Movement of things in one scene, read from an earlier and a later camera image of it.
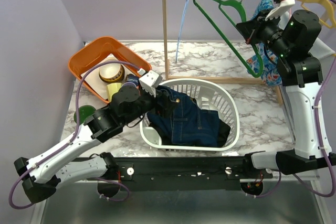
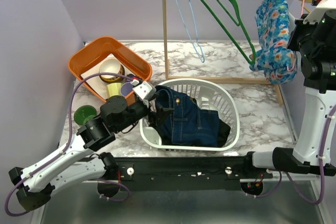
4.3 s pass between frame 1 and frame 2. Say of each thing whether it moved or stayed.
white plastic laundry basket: stayed
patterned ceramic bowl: stayed
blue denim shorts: stayed
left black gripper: moved
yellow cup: stayed
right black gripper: moved
